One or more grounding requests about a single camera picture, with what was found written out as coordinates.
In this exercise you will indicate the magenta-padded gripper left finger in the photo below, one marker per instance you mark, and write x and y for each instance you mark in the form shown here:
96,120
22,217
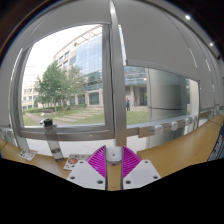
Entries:
86,175

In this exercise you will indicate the grey window frame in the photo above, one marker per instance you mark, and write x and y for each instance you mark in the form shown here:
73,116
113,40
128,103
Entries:
118,110

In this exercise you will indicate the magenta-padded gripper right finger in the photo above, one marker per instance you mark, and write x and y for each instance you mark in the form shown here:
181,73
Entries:
141,173

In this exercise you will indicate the person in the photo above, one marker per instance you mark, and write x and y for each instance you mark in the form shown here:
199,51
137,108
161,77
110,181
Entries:
128,104

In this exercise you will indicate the small colourful sticker sheet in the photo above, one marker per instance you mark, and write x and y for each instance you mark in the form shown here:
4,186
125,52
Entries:
27,154

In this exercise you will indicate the clear bottle with black cap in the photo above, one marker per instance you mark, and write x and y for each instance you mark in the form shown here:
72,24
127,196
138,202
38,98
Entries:
54,141

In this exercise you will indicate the grey wall socket rail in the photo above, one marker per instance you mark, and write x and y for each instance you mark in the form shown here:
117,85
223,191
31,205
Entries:
166,126

